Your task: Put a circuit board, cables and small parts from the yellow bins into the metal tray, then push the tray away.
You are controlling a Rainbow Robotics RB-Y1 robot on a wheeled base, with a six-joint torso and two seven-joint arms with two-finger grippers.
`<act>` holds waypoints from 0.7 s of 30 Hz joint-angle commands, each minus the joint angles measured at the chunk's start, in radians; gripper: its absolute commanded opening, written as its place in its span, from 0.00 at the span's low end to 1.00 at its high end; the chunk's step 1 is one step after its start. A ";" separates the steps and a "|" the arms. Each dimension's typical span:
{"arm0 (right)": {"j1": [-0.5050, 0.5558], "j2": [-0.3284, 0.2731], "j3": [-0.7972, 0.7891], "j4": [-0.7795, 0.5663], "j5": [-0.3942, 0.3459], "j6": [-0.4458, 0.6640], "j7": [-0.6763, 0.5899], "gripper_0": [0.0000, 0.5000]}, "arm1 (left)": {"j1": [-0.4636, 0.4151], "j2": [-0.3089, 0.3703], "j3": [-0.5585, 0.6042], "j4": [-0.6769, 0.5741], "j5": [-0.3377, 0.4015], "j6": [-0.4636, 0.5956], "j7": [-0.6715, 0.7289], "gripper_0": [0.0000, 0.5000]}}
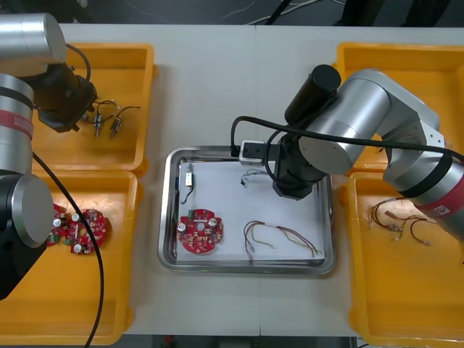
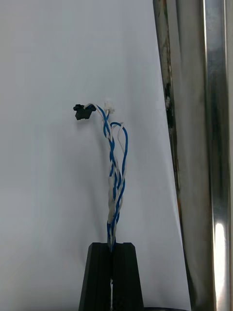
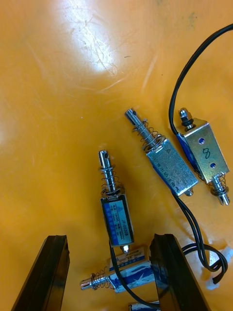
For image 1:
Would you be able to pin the silver and black right arm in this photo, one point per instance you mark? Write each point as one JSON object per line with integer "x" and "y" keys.
{"x": 362, "y": 108}

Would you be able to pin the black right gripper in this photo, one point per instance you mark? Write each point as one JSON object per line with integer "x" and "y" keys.
{"x": 293, "y": 181}

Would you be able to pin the round red circuit board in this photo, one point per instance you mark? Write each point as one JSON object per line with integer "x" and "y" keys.
{"x": 199, "y": 235}
{"x": 58, "y": 224}
{"x": 88, "y": 235}

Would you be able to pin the silver and black left arm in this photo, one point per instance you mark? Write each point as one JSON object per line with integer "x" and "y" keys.
{"x": 21, "y": 43}

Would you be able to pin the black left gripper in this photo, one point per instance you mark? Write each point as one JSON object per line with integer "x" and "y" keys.
{"x": 67, "y": 105}

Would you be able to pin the white paper sheet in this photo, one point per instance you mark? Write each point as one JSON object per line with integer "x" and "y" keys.
{"x": 224, "y": 195}

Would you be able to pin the yellow-orange plastic bin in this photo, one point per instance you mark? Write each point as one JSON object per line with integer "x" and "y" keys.
{"x": 54, "y": 290}
{"x": 123, "y": 72}
{"x": 406, "y": 290}
{"x": 398, "y": 58}

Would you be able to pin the black stand leg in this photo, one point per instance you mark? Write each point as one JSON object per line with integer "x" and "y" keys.
{"x": 279, "y": 11}

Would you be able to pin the steel tray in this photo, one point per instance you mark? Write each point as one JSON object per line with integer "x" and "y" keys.
{"x": 168, "y": 235}

